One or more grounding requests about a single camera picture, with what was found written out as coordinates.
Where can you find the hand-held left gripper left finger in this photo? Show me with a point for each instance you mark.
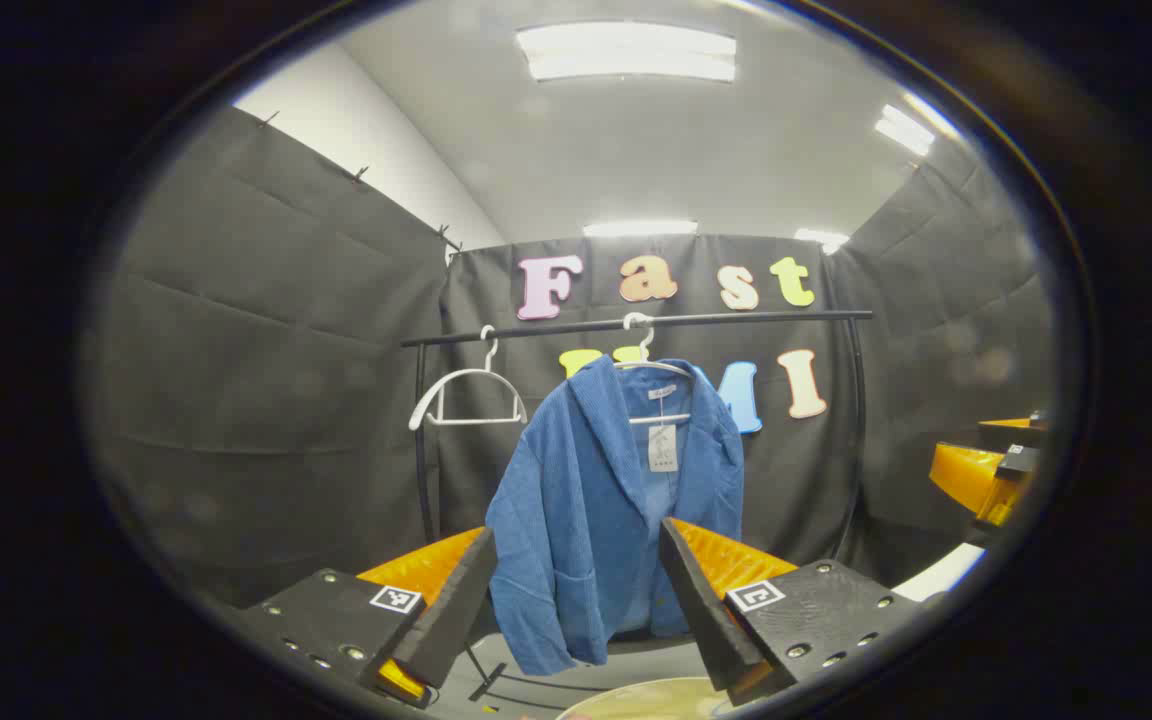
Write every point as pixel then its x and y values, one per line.
pixel 456 610

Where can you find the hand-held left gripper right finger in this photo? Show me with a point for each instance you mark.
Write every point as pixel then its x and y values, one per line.
pixel 701 610

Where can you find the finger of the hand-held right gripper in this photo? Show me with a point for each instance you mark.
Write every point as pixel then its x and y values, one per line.
pixel 1011 435
pixel 966 470

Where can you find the beige laundry hamper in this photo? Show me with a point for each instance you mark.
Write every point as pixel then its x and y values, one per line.
pixel 646 700

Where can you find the small white clothes hanger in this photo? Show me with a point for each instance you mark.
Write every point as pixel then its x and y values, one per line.
pixel 466 371

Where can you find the large white clothes hanger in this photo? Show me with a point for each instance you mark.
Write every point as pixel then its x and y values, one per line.
pixel 646 345

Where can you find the black clothes rack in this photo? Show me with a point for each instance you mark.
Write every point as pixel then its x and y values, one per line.
pixel 556 328

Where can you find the ceiling light panel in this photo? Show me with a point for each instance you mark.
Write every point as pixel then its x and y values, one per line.
pixel 626 52
pixel 904 130
pixel 821 238
pixel 640 228

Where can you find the black backdrop cloth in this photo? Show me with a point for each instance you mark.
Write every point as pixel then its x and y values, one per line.
pixel 266 350

